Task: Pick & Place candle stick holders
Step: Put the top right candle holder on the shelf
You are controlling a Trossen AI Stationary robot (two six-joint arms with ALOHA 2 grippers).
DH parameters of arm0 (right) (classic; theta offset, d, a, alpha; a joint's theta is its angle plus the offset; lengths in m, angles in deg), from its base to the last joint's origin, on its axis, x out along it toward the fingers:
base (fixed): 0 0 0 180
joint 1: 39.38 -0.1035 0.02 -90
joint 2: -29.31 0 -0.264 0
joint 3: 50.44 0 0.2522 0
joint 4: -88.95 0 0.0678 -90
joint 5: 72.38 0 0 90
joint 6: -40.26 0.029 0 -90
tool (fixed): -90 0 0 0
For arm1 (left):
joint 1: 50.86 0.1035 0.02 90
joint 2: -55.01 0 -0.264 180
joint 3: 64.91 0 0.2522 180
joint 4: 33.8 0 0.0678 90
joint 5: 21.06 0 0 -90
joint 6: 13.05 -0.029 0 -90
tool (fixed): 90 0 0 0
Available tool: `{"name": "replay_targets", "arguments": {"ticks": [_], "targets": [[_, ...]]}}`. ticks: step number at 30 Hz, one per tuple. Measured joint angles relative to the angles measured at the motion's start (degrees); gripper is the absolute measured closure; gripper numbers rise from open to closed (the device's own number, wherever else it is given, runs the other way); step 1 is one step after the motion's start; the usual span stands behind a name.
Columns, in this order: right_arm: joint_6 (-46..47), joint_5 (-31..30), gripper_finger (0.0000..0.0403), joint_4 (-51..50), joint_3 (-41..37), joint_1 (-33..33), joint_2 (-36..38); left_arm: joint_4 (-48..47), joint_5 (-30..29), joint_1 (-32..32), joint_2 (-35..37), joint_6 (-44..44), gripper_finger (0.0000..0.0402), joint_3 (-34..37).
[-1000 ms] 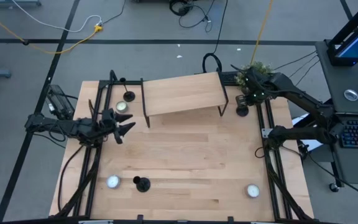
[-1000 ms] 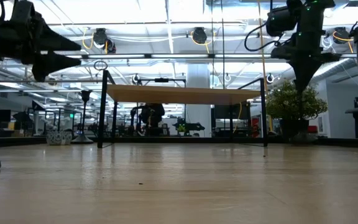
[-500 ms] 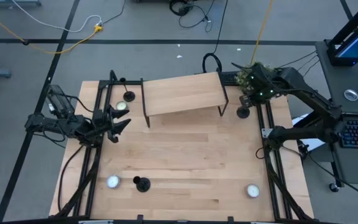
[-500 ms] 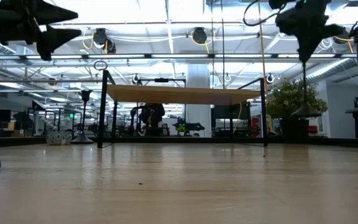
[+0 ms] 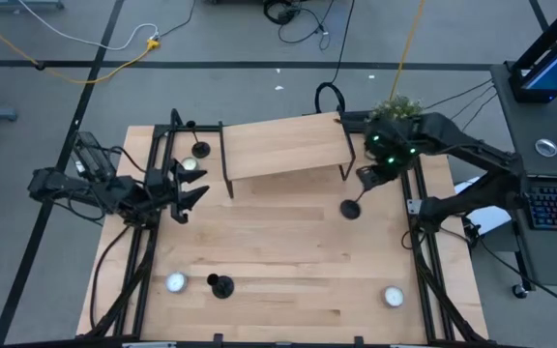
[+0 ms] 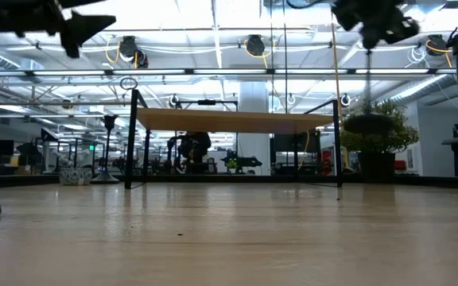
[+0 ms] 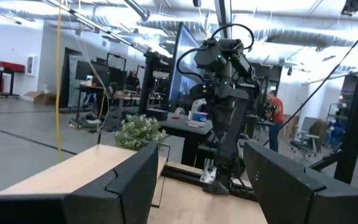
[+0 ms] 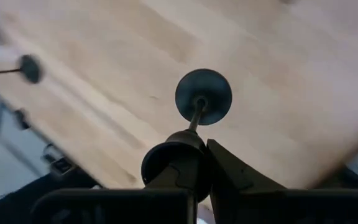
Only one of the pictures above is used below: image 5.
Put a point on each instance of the silver aluminium bar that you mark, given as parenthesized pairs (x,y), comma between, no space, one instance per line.
(149,345)
(411,346)

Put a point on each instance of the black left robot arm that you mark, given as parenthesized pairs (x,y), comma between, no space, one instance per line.
(90,191)

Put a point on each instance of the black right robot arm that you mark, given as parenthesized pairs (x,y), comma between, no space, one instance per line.
(452,140)

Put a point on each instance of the silver mounting bracket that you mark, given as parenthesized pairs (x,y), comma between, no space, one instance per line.
(414,207)

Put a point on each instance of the dark grey side desk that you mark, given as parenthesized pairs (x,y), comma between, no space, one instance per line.
(525,121)

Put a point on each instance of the black candlestick holder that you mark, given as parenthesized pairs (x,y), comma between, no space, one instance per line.
(224,288)
(201,150)
(350,209)

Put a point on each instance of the white sheet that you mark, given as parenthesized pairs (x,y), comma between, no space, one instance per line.
(489,217)

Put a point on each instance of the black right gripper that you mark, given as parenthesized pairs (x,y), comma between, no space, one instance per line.
(369,176)

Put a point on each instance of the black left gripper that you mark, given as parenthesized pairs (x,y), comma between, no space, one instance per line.
(160,188)

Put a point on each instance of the wooden shelf riser, black legs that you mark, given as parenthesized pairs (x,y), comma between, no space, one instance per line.
(283,145)

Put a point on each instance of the green potted plant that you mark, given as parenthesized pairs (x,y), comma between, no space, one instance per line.
(397,108)

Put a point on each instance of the silver tin lid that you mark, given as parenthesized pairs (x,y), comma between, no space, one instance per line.
(546,147)

